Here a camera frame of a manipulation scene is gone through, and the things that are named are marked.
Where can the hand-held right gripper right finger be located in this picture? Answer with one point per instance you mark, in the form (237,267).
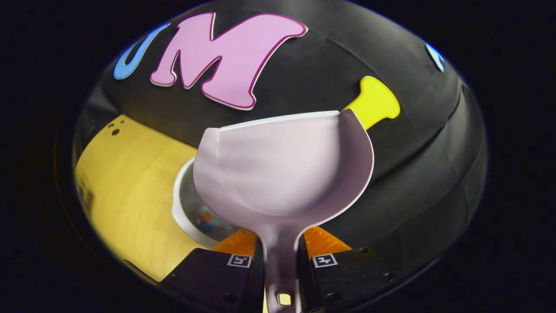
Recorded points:
(347,274)

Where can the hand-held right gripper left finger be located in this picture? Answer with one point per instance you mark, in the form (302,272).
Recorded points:
(208,278)

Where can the blue paper scrap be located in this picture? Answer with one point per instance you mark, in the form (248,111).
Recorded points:
(206,226)

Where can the orange paper scrap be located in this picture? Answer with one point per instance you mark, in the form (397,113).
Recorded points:
(205,216)

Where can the white ribbed garbage bin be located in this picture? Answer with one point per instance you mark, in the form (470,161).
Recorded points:
(180,217)

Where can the pink dustpan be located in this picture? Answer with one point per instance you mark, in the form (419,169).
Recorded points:
(282,174)

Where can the wooden desktop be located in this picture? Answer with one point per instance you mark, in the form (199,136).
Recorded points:
(130,182)

